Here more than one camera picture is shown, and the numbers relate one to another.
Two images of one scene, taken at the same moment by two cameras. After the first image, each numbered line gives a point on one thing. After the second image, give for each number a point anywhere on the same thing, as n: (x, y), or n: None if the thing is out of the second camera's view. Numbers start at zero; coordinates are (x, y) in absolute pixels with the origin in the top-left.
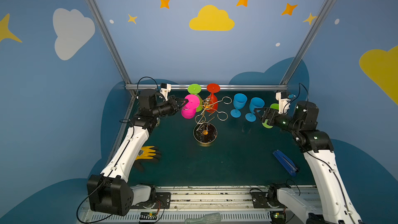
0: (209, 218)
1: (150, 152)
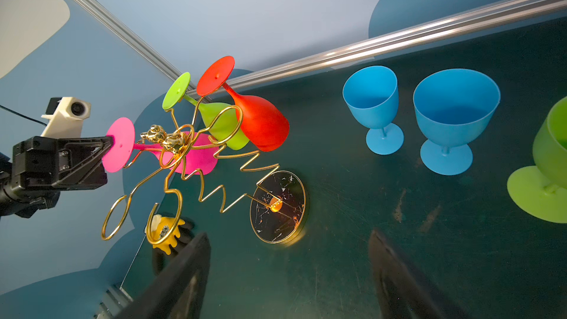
0: None
1: (163, 232)
